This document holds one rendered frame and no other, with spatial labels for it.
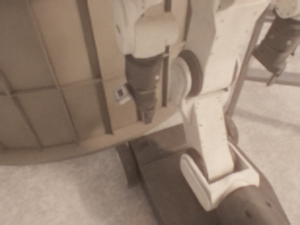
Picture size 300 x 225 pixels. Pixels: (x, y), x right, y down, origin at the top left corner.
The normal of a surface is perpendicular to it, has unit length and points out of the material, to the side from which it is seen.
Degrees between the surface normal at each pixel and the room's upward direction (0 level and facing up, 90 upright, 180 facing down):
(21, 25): 90
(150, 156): 45
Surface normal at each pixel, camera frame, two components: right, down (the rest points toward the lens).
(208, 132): 0.33, 0.18
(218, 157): 0.27, -0.06
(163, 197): -0.02, -0.73
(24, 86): 0.17, 0.67
